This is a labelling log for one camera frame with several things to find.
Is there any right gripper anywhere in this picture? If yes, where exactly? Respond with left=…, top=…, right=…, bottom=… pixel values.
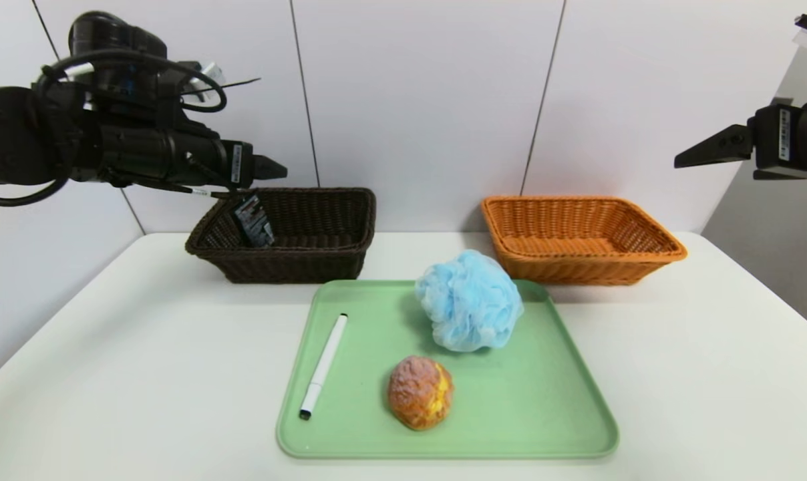
left=673, top=93, right=807, bottom=183

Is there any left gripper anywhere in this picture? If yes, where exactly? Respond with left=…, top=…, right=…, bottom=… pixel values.
left=169, top=129, right=288, bottom=189

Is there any black cosmetic tube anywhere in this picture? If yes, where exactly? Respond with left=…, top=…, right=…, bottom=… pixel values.
left=233, top=194, right=275, bottom=249

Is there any blue mesh bath sponge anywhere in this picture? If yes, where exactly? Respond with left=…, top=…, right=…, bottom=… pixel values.
left=414, top=250, right=524, bottom=353

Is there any cream puff bread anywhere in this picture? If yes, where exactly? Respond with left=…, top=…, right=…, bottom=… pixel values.
left=387, top=355, right=454, bottom=430

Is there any dark brown wicker basket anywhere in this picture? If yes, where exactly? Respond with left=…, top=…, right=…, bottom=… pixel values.
left=185, top=188, right=377, bottom=285

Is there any orange wicker basket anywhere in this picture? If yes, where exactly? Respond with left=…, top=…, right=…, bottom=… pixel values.
left=480, top=196, right=687, bottom=287

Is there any thin black zip tie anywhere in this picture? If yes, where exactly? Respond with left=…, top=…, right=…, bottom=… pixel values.
left=183, top=78, right=262, bottom=94

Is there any white marker pen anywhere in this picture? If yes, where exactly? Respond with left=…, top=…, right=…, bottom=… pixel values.
left=299, top=313, right=349, bottom=420

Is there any green plastic tray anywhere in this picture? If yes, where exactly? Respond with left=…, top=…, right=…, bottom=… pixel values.
left=277, top=279, right=619, bottom=459

